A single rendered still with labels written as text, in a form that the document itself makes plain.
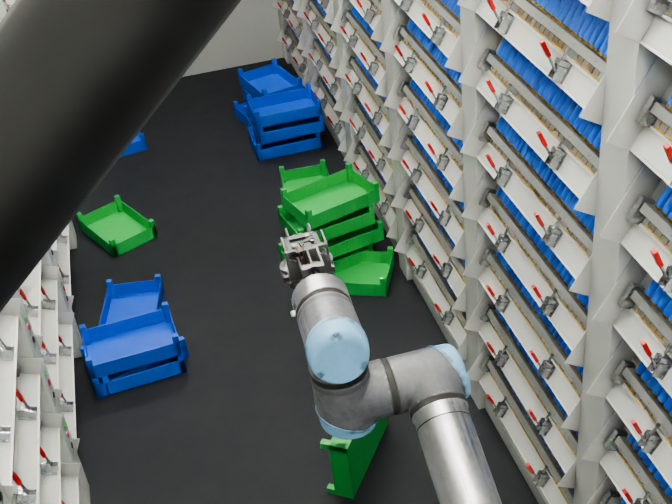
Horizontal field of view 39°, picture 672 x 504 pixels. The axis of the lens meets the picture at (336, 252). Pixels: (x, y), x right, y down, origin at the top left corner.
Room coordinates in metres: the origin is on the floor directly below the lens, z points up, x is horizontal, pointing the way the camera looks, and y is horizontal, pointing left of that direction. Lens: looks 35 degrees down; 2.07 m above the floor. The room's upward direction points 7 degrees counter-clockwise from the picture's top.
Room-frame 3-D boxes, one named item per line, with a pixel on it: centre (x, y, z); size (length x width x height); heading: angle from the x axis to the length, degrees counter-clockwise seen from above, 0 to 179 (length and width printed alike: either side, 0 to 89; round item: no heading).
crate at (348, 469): (1.91, 0.00, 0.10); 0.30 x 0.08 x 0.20; 155
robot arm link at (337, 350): (1.08, 0.02, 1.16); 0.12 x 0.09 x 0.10; 8
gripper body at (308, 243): (1.25, 0.04, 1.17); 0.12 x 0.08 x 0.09; 8
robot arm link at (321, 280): (1.16, 0.03, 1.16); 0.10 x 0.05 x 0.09; 99
